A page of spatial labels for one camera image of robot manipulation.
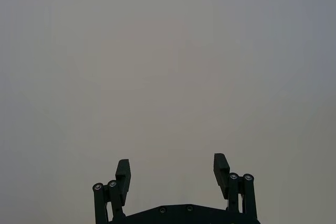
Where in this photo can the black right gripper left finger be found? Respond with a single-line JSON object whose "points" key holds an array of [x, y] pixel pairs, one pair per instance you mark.
{"points": [[123, 182]]}

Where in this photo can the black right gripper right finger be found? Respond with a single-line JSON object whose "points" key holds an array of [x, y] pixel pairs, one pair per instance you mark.
{"points": [[221, 176]]}

